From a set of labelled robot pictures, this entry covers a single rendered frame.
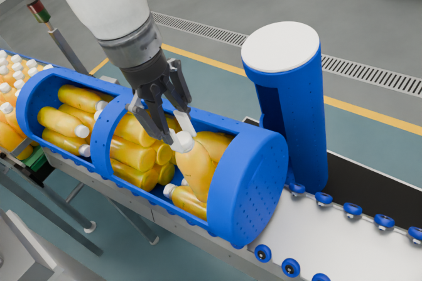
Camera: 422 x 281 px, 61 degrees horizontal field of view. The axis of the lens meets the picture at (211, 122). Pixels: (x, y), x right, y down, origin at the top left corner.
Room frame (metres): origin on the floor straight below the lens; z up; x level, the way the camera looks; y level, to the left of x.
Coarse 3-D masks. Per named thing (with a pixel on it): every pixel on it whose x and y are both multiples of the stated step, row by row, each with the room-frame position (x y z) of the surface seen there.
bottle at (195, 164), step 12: (192, 144) 0.49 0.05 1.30; (180, 156) 0.49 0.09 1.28; (192, 156) 0.48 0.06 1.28; (204, 156) 0.48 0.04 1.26; (180, 168) 0.48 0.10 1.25; (192, 168) 0.47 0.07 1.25; (204, 168) 0.47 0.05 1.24; (192, 180) 0.47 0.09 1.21; (204, 180) 0.46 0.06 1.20; (204, 192) 0.47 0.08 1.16
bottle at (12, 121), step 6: (12, 108) 1.20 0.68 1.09; (6, 114) 1.19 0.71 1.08; (12, 114) 1.19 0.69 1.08; (6, 120) 1.19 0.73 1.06; (12, 120) 1.17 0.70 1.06; (12, 126) 1.18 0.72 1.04; (18, 126) 1.17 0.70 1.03; (18, 132) 1.18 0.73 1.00; (24, 138) 1.18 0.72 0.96; (36, 144) 1.17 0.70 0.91
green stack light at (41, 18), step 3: (45, 9) 1.69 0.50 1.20; (42, 12) 1.67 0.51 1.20; (45, 12) 1.68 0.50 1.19; (33, 15) 1.68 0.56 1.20; (36, 15) 1.67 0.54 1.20; (39, 15) 1.66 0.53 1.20; (42, 15) 1.67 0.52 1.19; (45, 15) 1.67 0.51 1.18; (48, 15) 1.68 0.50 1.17; (36, 18) 1.67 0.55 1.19; (39, 18) 1.67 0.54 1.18; (42, 18) 1.66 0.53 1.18; (45, 18) 1.67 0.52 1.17; (48, 18) 1.67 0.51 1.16; (39, 21) 1.67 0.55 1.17; (42, 21) 1.66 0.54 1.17; (45, 21) 1.66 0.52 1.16
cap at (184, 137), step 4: (180, 132) 0.52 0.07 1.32; (184, 132) 0.51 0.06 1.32; (188, 132) 0.51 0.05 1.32; (180, 136) 0.51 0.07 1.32; (184, 136) 0.50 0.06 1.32; (188, 136) 0.50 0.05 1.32; (180, 140) 0.49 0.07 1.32; (184, 140) 0.49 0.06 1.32; (188, 140) 0.49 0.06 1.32; (192, 140) 0.49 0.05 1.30; (184, 144) 0.48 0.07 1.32; (188, 144) 0.48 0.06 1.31; (184, 148) 0.48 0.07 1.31; (188, 148) 0.48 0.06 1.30
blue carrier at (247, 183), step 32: (32, 96) 1.08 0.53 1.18; (128, 96) 0.82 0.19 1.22; (32, 128) 1.04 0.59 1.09; (96, 128) 0.75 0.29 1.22; (224, 128) 0.57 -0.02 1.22; (256, 128) 0.55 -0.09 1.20; (96, 160) 0.71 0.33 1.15; (224, 160) 0.47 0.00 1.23; (256, 160) 0.45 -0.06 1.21; (160, 192) 0.64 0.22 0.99; (224, 192) 0.41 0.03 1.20; (256, 192) 0.43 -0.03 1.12; (224, 224) 0.38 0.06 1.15; (256, 224) 0.41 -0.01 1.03
